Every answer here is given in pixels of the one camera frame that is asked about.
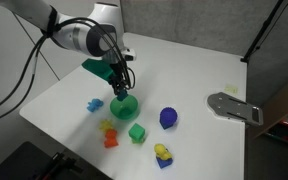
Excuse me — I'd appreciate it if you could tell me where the purple bumpy ball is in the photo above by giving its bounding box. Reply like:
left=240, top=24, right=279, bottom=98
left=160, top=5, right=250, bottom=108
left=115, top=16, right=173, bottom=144
left=159, top=106, right=179, bottom=126

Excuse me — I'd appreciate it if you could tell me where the yellow spiky rubber toy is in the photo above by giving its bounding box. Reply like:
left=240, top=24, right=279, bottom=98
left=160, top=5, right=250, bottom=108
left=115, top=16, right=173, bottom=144
left=98, top=119, right=116, bottom=133

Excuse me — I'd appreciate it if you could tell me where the yellow rubber toy figure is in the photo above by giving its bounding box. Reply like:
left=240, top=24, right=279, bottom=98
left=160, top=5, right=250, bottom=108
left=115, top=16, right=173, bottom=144
left=153, top=143, right=173, bottom=161

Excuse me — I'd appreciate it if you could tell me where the light blue rubber toy figure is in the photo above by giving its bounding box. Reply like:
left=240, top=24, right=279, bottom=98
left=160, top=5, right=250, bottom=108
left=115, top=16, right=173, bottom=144
left=86, top=98, right=105, bottom=113

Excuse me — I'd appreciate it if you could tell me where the dark blue block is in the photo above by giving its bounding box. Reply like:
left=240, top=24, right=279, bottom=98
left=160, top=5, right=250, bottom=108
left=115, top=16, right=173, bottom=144
left=160, top=121, right=177, bottom=131

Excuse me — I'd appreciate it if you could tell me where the black case with clamp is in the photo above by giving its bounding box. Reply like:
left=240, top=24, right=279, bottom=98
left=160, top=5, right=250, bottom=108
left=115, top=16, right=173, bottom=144
left=0, top=140, right=114, bottom=180

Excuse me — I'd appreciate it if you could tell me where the grey metal mounting plate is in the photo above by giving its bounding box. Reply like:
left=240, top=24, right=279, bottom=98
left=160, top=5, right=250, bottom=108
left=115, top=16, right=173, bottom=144
left=206, top=92, right=264, bottom=127

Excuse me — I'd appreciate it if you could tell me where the wooden shelf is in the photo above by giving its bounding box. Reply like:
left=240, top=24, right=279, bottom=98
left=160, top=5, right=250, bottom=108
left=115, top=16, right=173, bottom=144
left=253, top=68, right=288, bottom=150

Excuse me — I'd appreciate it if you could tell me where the black cable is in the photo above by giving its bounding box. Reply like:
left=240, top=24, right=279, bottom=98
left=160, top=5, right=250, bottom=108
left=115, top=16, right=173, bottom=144
left=0, top=16, right=136, bottom=116
left=0, top=19, right=137, bottom=125

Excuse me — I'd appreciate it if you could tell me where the black tripod stand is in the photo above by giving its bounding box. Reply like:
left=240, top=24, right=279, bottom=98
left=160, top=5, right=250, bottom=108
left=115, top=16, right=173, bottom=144
left=240, top=0, right=288, bottom=64

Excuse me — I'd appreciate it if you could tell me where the orange rubber toy figure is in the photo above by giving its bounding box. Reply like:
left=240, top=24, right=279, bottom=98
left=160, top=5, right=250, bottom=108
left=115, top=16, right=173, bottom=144
left=103, top=129, right=120, bottom=149

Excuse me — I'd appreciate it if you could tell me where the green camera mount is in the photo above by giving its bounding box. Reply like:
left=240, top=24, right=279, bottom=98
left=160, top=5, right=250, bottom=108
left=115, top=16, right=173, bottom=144
left=81, top=58, right=115, bottom=81

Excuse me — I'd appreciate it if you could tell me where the pale yellow sticky note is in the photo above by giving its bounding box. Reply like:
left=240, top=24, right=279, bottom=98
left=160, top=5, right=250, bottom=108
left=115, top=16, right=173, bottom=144
left=224, top=84, right=239, bottom=95

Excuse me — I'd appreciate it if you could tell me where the green cube block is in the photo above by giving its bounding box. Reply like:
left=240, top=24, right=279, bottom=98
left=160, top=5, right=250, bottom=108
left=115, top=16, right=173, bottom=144
left=128, top=122, right=146, bottom=141

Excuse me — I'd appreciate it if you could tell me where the teal rubber toy figure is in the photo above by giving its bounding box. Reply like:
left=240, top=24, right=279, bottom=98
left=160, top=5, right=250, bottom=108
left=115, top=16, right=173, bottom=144
left=116, top=89, right=129, bottom=102

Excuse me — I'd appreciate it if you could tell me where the green plastic bowl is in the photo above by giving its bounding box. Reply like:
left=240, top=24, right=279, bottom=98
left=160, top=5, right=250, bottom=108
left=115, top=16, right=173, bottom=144
left=109, top=94, right=140, bottom=121

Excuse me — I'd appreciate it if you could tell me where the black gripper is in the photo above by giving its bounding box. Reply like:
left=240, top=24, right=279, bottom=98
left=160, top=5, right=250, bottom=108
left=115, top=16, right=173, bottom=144
left=107, top=59, right=132, bottom=96

